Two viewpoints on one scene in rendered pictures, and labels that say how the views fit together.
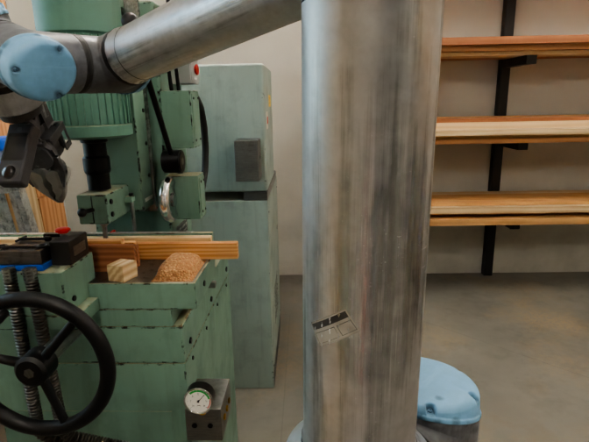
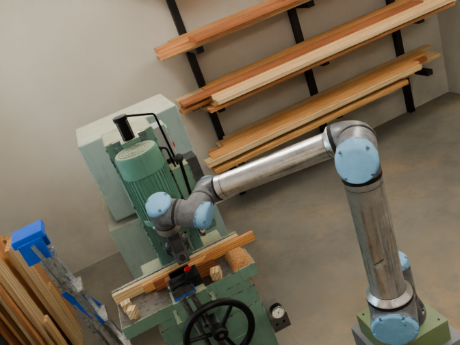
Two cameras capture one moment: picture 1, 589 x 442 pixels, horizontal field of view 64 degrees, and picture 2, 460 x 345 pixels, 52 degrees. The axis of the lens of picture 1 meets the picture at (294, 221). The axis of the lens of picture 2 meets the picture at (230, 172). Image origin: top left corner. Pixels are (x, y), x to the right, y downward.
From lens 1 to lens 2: 1.17 m
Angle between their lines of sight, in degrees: 15
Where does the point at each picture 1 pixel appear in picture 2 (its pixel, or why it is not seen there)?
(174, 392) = (260, 315)
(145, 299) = (234, 280)
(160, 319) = (244, 285)
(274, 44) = (122, 51)
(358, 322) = (387, 259)
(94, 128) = not seen: hidden behind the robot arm
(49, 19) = (139, 174)
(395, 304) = (393, 250)
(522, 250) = not seen: hidden behind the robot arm
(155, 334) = (244, 294)
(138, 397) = (244, 326)
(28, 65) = (207, 218)
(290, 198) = not seen: hidden behind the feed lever
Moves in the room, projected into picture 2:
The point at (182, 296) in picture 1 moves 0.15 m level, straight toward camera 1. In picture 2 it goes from (250, 270) to (273, 283)
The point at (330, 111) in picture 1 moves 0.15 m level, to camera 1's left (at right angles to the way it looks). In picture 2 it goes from (367, 216) to (324, 240)
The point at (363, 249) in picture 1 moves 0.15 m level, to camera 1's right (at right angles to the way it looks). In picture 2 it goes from (384, 242) to (424, 220)
